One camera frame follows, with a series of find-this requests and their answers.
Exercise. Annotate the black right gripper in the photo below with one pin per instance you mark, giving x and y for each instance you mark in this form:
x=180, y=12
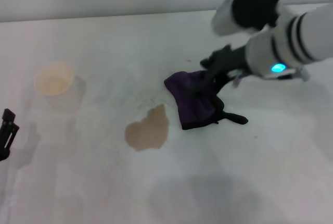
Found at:
x=226, y=60

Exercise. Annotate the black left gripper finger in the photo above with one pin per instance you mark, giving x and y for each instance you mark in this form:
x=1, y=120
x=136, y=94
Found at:
x=9, y=132

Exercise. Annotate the purple rag with black trim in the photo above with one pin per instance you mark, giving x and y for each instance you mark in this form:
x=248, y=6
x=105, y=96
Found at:
x=192, y=112

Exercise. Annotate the white paper cup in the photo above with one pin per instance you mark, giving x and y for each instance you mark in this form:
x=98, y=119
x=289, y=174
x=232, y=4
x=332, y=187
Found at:
x=58, y=88

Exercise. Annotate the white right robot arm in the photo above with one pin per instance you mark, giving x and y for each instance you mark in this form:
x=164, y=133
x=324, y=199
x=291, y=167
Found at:
x=299, y=39

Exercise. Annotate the brown water stain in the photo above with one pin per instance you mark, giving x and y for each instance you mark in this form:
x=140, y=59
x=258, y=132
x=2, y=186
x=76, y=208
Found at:
x=148, y=132

